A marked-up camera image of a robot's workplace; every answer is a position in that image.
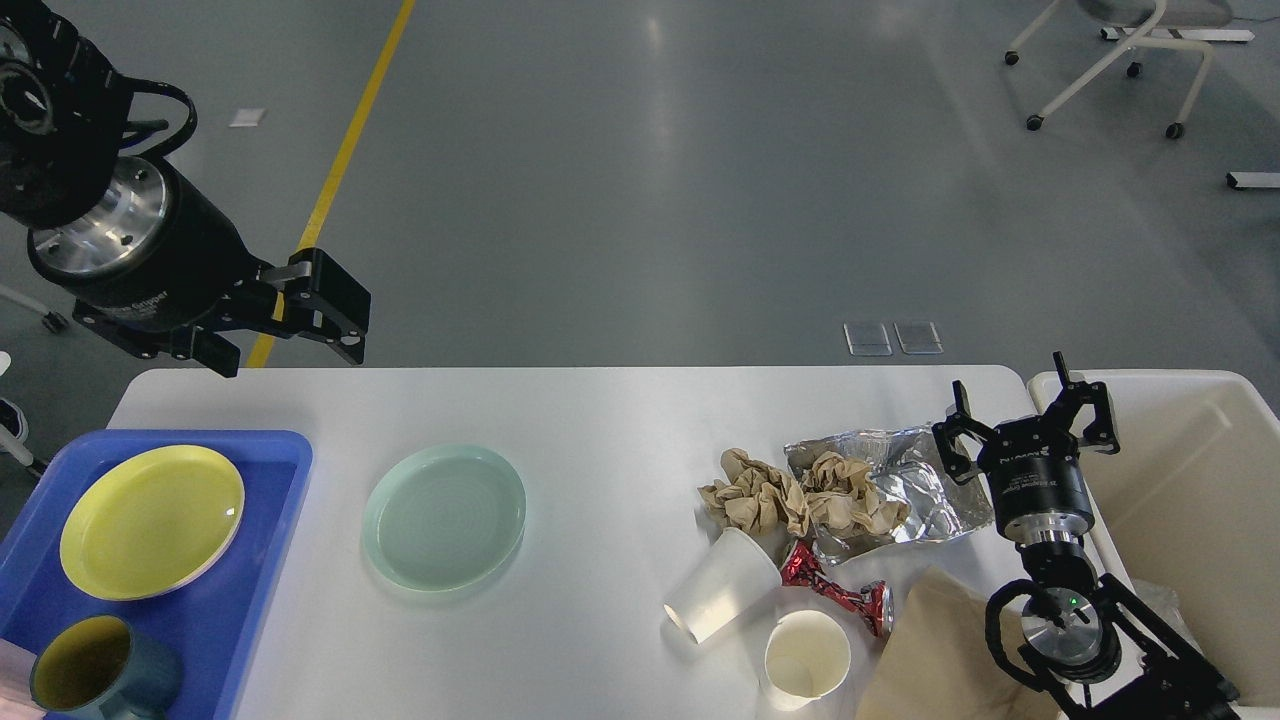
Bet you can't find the crumpled brown paper left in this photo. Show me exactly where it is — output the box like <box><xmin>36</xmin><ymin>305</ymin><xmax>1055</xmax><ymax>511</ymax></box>
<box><xmin>698</xmin><ymin>448</ymin><xmax>810</xmax><ymax>538</ymax></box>

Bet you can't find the red foil wrapper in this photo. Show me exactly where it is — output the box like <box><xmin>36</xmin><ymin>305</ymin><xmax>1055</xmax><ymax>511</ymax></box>
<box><xmin>780</xmin><ymin>539</ymin><xmax>895</xmax><ymax>641</ymax></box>

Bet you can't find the light green plate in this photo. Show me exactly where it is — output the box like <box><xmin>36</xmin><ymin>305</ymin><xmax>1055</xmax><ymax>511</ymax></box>
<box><xmin>361</xmin><ymin>445</ymin><xmax>527</xmax><ymax>593</ymax></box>

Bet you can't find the white office chair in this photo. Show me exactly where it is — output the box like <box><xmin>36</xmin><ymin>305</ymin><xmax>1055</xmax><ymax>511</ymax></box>
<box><xmin>1025</xmin><ymin>1</ymin><xmax>1233</xmax><ymax>140</ymax></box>

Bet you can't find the crumpled brown paper right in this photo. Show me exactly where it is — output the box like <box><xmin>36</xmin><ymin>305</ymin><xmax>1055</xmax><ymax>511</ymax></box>
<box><xmin>800</xmin><ymin>451</ymin><xmax>911</xmax><ymax>539</ymax></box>

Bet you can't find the silver foil bag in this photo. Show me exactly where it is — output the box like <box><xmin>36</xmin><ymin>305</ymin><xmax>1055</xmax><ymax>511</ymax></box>
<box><xmin>783</xmin><ymin>425</ymin><xmax>995</xmax><ymax>568</ymax></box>

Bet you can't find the white plastic bin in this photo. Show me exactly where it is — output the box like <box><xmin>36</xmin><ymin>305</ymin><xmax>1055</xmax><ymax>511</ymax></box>
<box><xmin>1080</xmin><ymin>369</ymin><xmax>1279</xmax><ymax>719</ymax></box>

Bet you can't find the white table leg foot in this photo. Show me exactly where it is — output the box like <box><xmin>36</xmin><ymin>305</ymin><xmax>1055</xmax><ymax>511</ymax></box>
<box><xmin>1225</xmin><ymin>170</ymin><xmax>1280</xmax><ymax>191</ymax></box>

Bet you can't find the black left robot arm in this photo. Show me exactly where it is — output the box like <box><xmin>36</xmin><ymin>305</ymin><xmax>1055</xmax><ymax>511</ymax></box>
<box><xmin>1</xmin><ymin>1</ymin><xmax>371</xmax><ymax>377</ymax></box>

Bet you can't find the brown paper bag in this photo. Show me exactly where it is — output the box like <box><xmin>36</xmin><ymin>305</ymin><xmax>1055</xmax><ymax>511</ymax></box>
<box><xmin>856</xmin><ymin>566</ymin><xmax>1060</xmax><ymax>719</ymax></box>

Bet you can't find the floor outlet cover left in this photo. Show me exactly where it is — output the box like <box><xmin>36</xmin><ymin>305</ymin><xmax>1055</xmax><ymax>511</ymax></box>
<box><xmin>844</xmin><ymin>322</ymin><xmax>893</xmax><ymax>357</ymax></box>

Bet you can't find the upright white paper cup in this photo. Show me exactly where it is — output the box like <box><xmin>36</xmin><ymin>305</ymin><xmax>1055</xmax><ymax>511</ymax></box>
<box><xmin>762</xmin><ymin>610</ymin><xmax>851</xmax><ymax>711</ymax></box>

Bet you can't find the crumpled brown paper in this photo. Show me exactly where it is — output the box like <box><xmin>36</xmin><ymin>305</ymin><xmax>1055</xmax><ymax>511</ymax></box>
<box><xmin>698</xmin><ymin>448</ymin><xmax>810</xmax><ymax>538</ymax></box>
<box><xmin>800</xmin><ymin>451</ymin><xmax>911</xmax><ymax>539</ymax></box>

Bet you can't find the blue plastic tray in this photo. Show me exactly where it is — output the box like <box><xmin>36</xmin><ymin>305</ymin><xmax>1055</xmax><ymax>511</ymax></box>
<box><xmin>1</xmin><ymin>429</ymin><xmax>312</xmax><ymax>719</ymax></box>

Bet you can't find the floor outlet cover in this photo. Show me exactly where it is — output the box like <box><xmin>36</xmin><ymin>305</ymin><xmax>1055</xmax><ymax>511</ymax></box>
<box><xmin>893</xmin><ymin>322</ymin><xmax>945</xmax><ymax>355</ymax></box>
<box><xmin>844</xmin><ymin>322</ymin><xmax>893</xmax><ymax>357</ymax></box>

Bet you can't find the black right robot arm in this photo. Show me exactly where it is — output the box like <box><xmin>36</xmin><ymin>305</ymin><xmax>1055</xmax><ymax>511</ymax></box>
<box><xmin>932</xmin><ymin>354</ymin><xmax>1239</xmax><ymax>719</ymax></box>

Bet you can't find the tipped white paper cup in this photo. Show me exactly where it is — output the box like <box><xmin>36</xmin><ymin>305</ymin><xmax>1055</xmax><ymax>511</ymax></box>
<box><xmin>663</xmin><ymin>527</ymin><xmax>782</xmax><ymax>644</ymax></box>

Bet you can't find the pink mug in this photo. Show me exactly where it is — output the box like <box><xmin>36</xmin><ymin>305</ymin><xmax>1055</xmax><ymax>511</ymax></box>
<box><xmin>0</xmin><ymin>639</ymin><xmax>46</xmax><ymax>719</ymax></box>

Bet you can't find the chair leg with caster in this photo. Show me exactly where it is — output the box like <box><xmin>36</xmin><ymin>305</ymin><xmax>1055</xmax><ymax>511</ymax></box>
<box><xmin>0</xmin><ymin>284</ymin><xmax>68</xmax><ymax>334</ymax></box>

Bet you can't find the yellow plate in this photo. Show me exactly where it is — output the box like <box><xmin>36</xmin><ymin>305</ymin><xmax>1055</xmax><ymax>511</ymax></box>
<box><xmin>59</xmin><ymin>445</ymin><xmax>247</xmax><ymax>601</ymax></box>

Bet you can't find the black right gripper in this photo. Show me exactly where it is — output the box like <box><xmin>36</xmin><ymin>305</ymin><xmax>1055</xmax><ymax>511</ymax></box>
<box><xmin>931</xmin><ymin>351</ymin><xmax>1123</xmax><ymax>546</ymax></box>

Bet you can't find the floor outlet cover right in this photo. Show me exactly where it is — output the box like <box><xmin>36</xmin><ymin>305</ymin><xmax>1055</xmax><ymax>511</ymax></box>
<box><xmin>893</xmin><ymin>322</ymin><xmax>945</xmax><ymax>355</ymax></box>

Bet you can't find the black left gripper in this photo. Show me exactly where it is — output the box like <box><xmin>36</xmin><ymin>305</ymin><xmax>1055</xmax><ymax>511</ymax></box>
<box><xmin>27</xmin><ymin>156</ymin><xmax>371</xmax><ymax>378</ymax></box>

